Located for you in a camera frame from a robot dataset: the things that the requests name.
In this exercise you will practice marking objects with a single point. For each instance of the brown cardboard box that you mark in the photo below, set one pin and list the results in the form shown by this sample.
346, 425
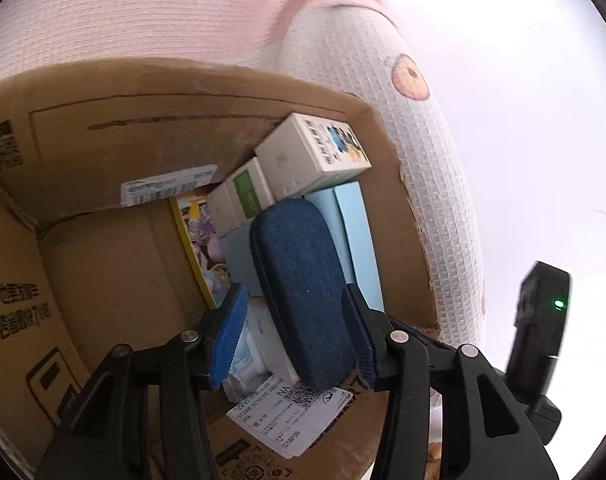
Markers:
108, 270

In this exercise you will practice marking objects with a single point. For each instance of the white box with cartoon print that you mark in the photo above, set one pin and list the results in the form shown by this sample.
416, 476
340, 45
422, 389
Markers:
293, 160

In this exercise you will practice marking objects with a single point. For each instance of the pink white printed blanket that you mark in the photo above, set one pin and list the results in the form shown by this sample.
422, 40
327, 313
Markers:
183, 10

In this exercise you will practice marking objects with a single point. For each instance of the white box with green label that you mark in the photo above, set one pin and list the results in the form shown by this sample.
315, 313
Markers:
243, 195

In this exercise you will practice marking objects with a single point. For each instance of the white blue wipes packet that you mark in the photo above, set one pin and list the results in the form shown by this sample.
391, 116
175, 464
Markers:
253, 355

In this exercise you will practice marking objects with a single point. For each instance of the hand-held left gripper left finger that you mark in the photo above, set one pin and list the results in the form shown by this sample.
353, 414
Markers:
228, 340

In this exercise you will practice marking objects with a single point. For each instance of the white barcode label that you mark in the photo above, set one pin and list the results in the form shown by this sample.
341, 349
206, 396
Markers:
168, 185

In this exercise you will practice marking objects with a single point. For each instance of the light blue floral edge box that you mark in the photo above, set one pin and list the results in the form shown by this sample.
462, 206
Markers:
238, 255

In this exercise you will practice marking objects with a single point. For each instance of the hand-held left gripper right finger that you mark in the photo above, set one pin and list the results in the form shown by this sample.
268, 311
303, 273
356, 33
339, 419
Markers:
360, 345

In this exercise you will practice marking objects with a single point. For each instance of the white shipping label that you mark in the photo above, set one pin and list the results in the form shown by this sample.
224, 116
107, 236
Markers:
278, 420

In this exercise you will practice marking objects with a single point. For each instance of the blue denim glasses case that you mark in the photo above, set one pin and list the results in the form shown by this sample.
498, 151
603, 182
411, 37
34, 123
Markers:
303, 285

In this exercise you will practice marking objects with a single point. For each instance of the yellow cartoon picture book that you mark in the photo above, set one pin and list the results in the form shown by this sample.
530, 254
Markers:
203, 255

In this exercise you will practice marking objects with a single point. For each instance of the light blue whale print box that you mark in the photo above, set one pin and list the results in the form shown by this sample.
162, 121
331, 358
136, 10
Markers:
355, 240

